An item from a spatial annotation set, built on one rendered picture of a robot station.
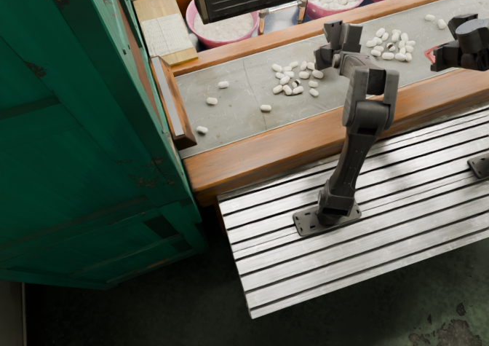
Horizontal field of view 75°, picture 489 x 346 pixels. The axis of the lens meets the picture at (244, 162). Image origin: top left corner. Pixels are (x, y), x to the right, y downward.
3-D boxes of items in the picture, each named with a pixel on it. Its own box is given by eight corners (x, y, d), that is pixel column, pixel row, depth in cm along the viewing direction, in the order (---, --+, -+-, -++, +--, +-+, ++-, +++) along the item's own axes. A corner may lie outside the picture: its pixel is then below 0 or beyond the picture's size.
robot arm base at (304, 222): (295, 207, 89) (304, 231, 87) (360, 186, 92) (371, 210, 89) (291, 214, 97) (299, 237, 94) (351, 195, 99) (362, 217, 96)
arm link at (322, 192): (321, 186, 86) (320, 207, 83) (354, 191, 85) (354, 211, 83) (316, 194, 91) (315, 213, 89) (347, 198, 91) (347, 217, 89)
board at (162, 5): (198, 59, 108) (198, 56, 107) (155, 71, 106) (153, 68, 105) (172, -6, 121) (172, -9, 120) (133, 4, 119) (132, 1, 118)
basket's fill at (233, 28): (262, 45, 121) (263, 33, 116) (205, 61, 118) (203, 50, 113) (241, 5, 130) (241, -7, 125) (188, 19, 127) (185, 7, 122)
